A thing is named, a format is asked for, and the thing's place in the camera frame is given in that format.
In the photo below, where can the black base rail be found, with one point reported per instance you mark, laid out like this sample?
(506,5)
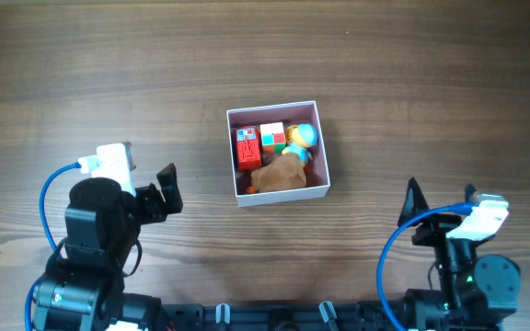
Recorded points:
(224,317)

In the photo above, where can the yellow duck toy blue hat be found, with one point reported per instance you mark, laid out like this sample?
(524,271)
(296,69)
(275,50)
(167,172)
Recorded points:
(308,138)

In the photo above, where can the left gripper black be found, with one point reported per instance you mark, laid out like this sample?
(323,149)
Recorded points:
(156,210)

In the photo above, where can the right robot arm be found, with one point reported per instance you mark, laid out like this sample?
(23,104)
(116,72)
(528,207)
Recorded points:
(476,292)

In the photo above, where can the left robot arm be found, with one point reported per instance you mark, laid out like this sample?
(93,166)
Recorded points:
(82,287)

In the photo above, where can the red toy fire truck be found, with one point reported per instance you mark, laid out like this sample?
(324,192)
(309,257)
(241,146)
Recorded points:
(248,153)

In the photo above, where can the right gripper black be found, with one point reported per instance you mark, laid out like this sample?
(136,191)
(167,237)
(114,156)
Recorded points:
(435,226)

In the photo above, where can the brown plush capybara with orange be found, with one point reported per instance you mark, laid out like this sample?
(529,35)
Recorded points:
(284,173)

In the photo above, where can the multicolour puzzle cube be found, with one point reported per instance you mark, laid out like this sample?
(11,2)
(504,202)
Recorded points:
(272,136)

